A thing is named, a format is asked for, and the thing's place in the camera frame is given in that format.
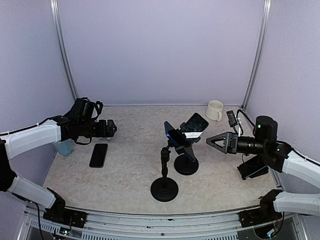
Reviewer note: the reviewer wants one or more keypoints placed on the right aluminium frame post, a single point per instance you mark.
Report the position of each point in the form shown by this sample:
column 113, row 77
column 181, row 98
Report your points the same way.
column 258, row 53

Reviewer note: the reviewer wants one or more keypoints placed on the left aluminium frame post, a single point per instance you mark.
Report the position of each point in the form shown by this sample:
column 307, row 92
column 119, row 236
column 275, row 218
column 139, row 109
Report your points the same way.
column 54, row 6

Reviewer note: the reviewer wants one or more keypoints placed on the black phone with silver back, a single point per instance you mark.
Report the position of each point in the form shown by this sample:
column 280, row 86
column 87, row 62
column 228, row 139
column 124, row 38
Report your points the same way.
column 195, row 124

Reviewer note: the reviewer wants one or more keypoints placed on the aluminium front rail base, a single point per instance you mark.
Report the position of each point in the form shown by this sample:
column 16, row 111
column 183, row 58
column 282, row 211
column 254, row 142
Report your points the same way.
column 99, row 225

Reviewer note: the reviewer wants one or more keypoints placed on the blue phone in front holder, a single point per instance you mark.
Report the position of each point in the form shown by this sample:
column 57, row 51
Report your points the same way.
column 179, row 142

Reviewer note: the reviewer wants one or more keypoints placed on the light blue plastic cup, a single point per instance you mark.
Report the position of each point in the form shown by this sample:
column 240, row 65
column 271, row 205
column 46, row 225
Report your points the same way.
column 64, row 148

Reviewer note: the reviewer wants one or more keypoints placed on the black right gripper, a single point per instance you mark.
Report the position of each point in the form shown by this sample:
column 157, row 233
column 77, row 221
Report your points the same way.
column 228, row 136

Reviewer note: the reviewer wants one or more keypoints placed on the black front stand with pole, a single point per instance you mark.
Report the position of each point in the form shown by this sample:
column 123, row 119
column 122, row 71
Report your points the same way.
column 164, row 189

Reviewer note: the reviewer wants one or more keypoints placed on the white folding phone stand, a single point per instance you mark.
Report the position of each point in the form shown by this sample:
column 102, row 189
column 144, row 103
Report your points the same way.
column 106, row 138

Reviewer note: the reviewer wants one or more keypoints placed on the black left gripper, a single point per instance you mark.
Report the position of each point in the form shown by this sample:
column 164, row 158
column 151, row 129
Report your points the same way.
column 102, row 132

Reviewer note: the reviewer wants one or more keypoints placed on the black folding phone stand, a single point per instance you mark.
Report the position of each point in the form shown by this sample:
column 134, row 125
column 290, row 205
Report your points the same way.
column 252, row 172

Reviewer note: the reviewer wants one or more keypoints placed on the aluminium frame post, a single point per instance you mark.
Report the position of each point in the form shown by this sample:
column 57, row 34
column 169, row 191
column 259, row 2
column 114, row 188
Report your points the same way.
column 258, row 53
column 54, row 6

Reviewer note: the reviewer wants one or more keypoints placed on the black round stand base rear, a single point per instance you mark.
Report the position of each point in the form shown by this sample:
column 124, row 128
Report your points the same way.
column 182, row 164

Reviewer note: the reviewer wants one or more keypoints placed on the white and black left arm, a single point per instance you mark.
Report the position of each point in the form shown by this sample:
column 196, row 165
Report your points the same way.
column 82, row 120

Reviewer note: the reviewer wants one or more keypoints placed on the white ceramic mug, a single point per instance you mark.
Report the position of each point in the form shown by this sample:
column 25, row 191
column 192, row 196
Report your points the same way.
column 214, row 110

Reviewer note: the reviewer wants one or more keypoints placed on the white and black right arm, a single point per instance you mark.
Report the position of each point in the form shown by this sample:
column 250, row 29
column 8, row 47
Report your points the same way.
column 279, row 156

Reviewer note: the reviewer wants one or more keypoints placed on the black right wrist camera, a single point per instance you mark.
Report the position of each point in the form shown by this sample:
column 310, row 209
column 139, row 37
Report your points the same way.
column 231, row 118

